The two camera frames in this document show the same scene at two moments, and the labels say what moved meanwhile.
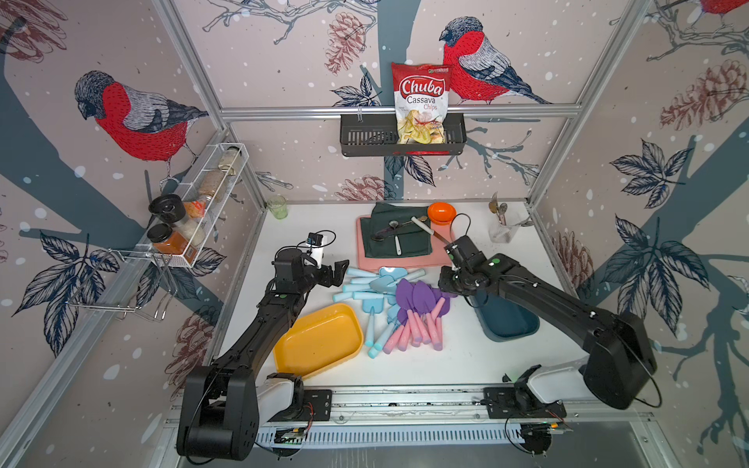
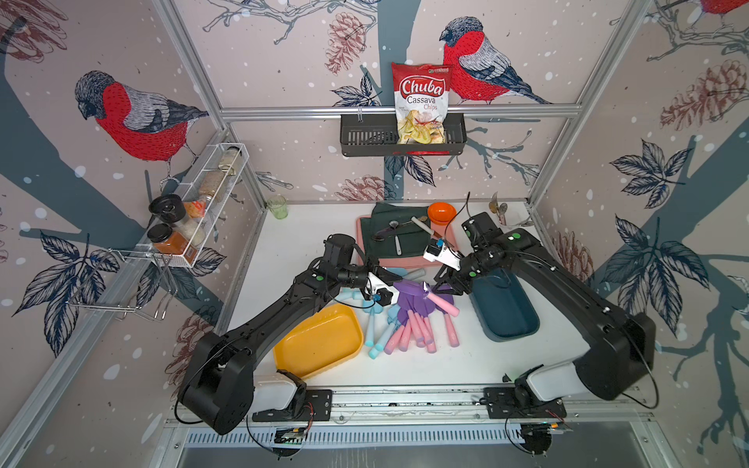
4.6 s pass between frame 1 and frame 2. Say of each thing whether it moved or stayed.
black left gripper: moved
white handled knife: stayed
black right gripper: stayed
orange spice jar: stayed
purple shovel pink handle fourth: stayed
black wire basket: stayed
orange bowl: stayed
